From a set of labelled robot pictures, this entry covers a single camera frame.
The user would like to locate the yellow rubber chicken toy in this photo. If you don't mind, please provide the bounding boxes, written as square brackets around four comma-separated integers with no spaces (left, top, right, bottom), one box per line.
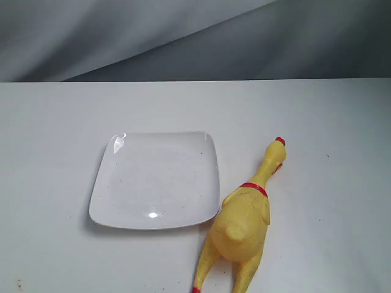
[192,137,287,292]

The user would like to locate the white square plate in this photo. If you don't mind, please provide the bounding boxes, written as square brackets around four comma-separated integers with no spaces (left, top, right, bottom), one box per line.
[89,131,220,230]

